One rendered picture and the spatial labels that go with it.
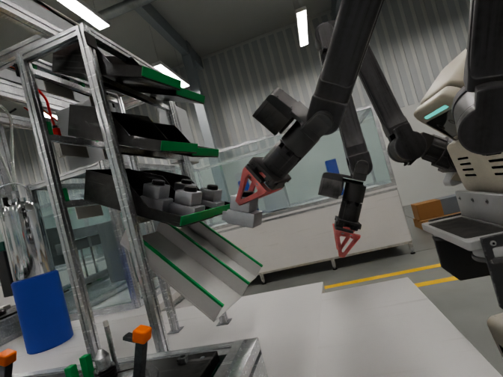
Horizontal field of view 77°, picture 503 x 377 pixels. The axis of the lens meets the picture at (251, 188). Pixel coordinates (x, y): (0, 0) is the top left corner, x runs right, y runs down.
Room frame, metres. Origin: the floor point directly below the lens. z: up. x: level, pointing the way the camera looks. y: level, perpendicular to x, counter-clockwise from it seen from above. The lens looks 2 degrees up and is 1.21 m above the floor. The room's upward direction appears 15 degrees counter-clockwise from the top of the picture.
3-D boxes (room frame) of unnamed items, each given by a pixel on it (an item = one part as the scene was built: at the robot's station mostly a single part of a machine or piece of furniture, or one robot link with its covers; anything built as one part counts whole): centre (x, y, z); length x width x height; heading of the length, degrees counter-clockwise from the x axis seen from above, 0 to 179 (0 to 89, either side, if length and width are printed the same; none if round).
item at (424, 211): (5.11, -3.12, 0.20); 1.20 x 0.80 x 0.41; 79
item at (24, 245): (1.24, 0.90, 1.32); 0.14 x 0.14 x 0.38
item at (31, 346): (1.24, 0.90, 1.00); 0.16 x 0.16 x 0.27
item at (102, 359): (0.47, 0.27, 1.04); 0.02 x 0.02 x 0.03
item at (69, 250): (0.85, 0.31, 1.26); 0.36 x 0.21 x 0.80; 166
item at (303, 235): (5.04, -0.45, 1.13); 3.06 x 1.36 x 2.25; 79
